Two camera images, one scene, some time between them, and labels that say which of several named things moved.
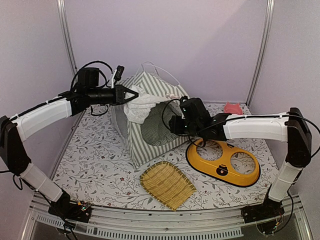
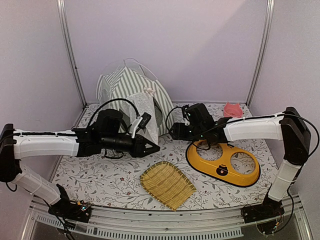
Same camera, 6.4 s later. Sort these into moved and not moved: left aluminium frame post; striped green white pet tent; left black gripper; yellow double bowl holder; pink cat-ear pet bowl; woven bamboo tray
Moved: left black gripper; striped green white pet tent
Not moved: left aluminium frame post; yellow double bowl holder; woven bamboo tray; pink cat-ear pet bowl
